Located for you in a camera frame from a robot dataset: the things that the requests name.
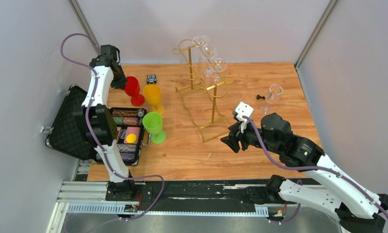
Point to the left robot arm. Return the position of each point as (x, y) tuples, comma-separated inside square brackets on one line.
[(96, 123)]

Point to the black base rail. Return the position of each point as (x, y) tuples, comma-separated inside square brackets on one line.
[(175, 198)]

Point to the red wine glass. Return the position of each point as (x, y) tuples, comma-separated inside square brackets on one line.
[(132, 89)]

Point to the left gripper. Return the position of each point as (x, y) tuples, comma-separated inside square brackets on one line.
[(120, 84)]

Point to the yellow round chip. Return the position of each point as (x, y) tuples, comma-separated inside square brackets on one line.
[(131, 138)]

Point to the clear dealer button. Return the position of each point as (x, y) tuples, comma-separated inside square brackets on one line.
[(122, 133)]

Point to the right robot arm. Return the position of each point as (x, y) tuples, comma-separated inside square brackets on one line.
[(357, 209)]

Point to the gold wire glass rack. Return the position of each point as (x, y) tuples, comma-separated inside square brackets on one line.
[(200, 98)]

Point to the green wine glass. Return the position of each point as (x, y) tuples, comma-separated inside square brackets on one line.
[(153, 123)]

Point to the clear wine glass front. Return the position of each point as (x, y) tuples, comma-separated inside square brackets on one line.
[(273, 96)]

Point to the black poker chip case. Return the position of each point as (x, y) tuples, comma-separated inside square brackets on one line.
[(65, 136)]

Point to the orange wine glass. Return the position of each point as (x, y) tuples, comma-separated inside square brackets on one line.
[(153, 96)]

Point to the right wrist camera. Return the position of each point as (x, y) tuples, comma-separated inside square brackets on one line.
[(242, 112)]

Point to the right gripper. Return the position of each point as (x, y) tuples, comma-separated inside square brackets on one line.
[(232, 140)]

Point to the clear wine glass rearmost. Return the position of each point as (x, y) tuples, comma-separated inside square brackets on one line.
[(200, 41)]

